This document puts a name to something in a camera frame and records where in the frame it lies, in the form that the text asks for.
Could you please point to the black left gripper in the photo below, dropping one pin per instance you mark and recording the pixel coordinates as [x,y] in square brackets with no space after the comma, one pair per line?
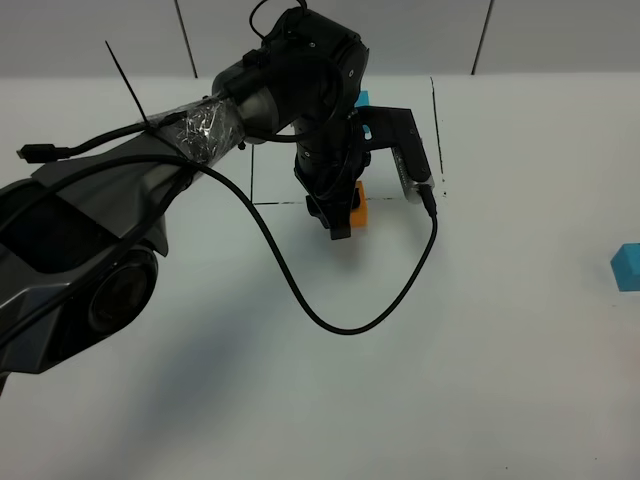
[328,166]

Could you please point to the orange block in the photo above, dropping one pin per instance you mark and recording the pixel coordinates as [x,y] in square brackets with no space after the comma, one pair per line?
[359,211]

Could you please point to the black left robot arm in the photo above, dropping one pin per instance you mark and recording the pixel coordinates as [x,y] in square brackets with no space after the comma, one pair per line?
[81,237]

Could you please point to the blue template block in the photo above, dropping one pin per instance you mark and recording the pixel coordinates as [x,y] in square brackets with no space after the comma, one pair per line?
[363,99]

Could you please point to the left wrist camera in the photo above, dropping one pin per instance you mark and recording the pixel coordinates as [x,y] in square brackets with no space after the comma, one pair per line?
[395,129]

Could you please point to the black cable tie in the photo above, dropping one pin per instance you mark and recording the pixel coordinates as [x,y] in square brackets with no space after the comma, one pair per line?
[127,85]

